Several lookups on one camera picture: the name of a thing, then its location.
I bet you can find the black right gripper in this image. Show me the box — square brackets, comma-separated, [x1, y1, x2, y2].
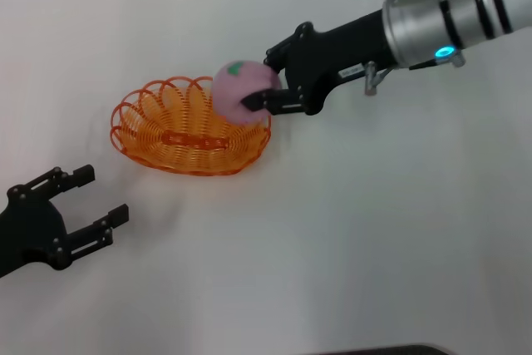
[240, 9, 394, 117]

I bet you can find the dark rounded robot base edge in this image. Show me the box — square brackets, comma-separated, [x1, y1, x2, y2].
[307, 343, 458, 355]

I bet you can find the pink peach with green leaf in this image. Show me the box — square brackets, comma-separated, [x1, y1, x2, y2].
[211, 60, 283, 126]

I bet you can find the orange plastic woven basket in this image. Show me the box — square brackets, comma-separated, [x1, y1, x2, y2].
[109, 75, 273, 177]

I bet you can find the right wrist connector cable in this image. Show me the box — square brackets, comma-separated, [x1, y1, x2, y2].
[363, 59, 396, 96]

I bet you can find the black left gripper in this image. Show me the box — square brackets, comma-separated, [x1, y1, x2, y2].
[0, 163, 130, 279]

